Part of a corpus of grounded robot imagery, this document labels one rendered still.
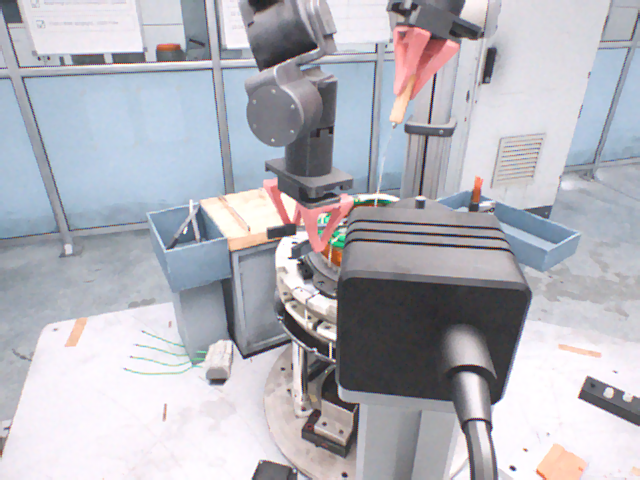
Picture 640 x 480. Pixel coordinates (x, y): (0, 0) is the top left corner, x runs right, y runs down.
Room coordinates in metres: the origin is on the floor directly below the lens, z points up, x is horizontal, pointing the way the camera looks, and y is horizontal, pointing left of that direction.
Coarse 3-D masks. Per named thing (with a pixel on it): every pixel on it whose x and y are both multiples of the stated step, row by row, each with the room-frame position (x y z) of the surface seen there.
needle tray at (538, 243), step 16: (464, 192) 0.91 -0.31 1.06; (448, 208) 0.82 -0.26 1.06; (464, 208) 0.90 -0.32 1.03; (496, 208) 0.85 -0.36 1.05; (512, 208) 0.82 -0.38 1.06; (512, 224) 0.82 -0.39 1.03; (528, 224) 0.79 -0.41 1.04; (544, 224) 0.77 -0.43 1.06; (512, 240) 0.71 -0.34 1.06; (528, 240) 0.76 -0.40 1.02; (544, 240) 0.76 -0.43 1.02; (560, 240) 0.74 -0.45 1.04; (576, 240) 0.71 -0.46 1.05; (528, 256) 0.68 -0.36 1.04; (544, 256) 0.66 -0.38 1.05; (560, 256) 0.68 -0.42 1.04
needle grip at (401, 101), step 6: (414, 78) 0.59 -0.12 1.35; (408, 84) 0.59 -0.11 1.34; (414, 84) 0.59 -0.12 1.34; (402, 90) 0.59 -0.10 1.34; (408, 90) 0.59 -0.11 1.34; (396, 96) 0.59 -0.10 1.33; (402, 96) 0.59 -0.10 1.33; (408, 96) 0.59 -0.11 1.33; (396, 102) 0.59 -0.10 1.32; (402, 102) 0.58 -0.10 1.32; (396, 108) 0.58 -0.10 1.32; (402, 108) 0.58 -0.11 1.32; (396, 114) 0.58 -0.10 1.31; (402, 114) 0.58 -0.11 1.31; (390, 120) 0.58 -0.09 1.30; (396, 120) 0.58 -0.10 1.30
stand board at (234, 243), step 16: (256, 192) 0.90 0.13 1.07; (208, 208) 0.82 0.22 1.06; (224, 208) 0.82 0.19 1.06; (240, 208) 0.82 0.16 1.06; (256, 208) 0.82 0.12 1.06; (272, 208) 0.82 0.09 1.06; (288, 208) 0.82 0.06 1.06; (224, 224) 0.75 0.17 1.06; (256, 224) 0.75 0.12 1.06; (272, 224) 0.75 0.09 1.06; (240, 240) 0.70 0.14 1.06; (256, 240) 0.72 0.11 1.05; (272, 240) 0.73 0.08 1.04
